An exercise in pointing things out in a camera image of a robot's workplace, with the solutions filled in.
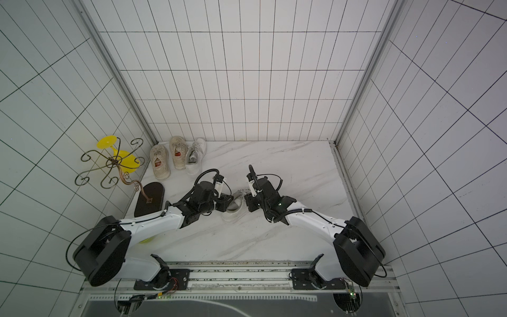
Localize beige sneaker red label right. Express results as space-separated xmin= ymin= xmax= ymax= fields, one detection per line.
xmin=170 ymin=136 xmax=188 ymax=170

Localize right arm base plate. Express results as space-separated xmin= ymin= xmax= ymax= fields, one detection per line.
xmin=289 ymin=268 xmax=346 ymax=291

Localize scrolled metal wire stand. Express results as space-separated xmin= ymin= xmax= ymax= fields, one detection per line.
xmin=74 ymin=138 xmax=145 ymax=192

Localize white leather sneaker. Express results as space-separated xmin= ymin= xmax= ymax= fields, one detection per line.
xmin=184 ymin=138 xmax=207 ymax=176
xmin=221 ymin=189 xmax=250 ymax=223

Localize yellow plastic funnel cup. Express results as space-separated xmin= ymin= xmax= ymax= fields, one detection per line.
xmin=97 ymin=136 xmax=141 ymax=174

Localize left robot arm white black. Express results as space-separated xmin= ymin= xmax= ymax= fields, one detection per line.
xmin=68 ymin=181 xmax=234 ymax=289

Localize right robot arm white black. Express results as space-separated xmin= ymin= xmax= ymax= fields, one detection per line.
xmin=246 ymin=174 xmax=386 ymax=287

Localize green plastic bowl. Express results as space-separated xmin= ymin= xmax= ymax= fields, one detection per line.
xmin=139 ymin=236 xmax=156 ymax=244

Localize aluminium mounting rail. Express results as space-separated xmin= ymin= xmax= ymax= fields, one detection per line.
xmin=80 ymin=258 xmax=401 ymax=299

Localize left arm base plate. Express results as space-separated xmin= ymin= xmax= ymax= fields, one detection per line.
xmin=133 ymin=269 xmax=191 ymax=291

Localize beige sneaker red label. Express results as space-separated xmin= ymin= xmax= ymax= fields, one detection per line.
xmin=170 ymin=136 xmax=188 ymax=170
xmin=150 ymin=145 xmax=170 ymax=180

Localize dark oval stand base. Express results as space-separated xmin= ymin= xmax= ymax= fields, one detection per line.
xmin=134 ymin=182 xmax=165 ymax=217

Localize beige sneaker red label left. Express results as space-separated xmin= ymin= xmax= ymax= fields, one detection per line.
xmin=150 ymin=145 xmax=170 ymax=180

